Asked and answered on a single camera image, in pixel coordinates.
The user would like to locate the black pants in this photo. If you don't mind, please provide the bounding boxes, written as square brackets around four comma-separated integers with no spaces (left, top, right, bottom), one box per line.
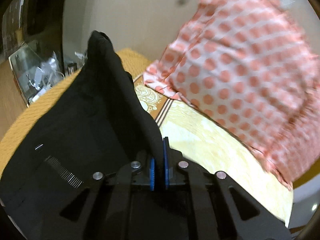
[1,31,163,239]

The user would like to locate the bed with yellow patterned sheet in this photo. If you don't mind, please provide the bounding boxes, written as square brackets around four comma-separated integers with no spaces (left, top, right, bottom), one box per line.
[1,48,293,224]

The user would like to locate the left pink polka-dot pillow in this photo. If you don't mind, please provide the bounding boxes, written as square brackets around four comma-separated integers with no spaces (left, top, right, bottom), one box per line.
[143,0,319,188]

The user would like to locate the clutter of clear plastic bags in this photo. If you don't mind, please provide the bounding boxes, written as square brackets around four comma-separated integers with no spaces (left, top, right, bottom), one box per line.
[9,40,87,106]

